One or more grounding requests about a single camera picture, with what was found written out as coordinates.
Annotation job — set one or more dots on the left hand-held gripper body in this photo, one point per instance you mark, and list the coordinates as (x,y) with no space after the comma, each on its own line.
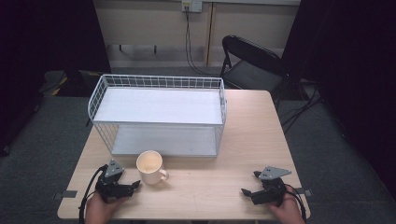
(109,183)

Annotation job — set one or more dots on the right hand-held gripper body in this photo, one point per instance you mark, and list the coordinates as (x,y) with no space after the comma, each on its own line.
(271,186)

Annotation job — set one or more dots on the cream ceramic mug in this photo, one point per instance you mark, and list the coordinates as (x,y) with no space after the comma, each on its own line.
(150,168)

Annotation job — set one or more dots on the person's left hand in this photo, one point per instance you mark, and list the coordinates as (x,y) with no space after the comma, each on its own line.
(99,209)

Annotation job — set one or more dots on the person's right hand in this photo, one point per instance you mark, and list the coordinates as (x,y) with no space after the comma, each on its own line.
(288,210)

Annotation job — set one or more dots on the grey tape strip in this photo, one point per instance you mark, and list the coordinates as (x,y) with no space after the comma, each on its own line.
(66,194)
(304,192)

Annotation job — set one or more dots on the black folding chair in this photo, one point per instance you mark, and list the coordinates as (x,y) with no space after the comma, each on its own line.
(253,71)

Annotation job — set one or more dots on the black curtain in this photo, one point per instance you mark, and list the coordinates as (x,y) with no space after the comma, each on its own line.
(46,46)
(351,77)

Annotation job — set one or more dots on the white wall socket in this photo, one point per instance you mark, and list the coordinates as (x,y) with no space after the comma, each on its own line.
(192,5)

